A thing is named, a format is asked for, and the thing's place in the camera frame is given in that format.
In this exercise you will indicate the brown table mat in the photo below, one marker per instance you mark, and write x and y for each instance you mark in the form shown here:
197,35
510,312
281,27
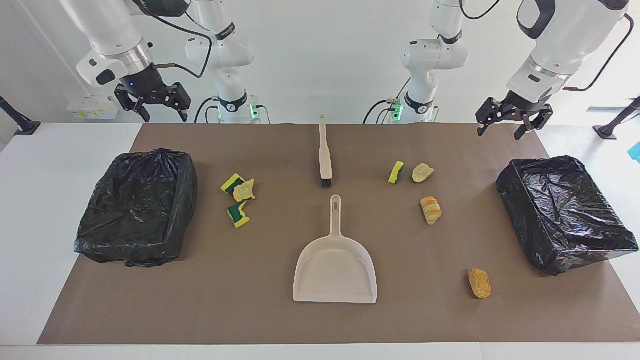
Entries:
300,325

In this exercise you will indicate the beige hand brush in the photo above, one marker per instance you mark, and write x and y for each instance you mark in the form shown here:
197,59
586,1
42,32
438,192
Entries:
325,155

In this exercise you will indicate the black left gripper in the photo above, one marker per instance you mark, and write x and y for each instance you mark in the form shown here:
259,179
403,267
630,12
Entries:
522,107

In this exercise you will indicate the orange brown nugget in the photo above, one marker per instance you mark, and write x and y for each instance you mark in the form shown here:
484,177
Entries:
479,283

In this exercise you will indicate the bin with black bag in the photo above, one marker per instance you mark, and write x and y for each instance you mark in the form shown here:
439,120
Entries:
135,210
565,215

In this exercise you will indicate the beige plastic dustpan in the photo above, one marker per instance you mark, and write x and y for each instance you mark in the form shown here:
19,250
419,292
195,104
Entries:
335,270

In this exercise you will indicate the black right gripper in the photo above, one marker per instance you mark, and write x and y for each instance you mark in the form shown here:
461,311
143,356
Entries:
147,85

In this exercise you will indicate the yellow green sponge piece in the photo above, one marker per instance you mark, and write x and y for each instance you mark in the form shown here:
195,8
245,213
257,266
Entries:
239,215
396,172
231,184

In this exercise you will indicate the white power strip box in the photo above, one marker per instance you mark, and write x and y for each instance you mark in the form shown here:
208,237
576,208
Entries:
92,107

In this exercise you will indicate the pale yellow scrap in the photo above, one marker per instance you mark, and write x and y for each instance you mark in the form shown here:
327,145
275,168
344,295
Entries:
422,173
245,191

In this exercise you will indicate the striped cream orange bread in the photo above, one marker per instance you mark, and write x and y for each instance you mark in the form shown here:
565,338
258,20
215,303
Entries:
431,210

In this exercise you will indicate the cyan object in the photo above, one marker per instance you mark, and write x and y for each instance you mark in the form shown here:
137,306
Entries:
636,152

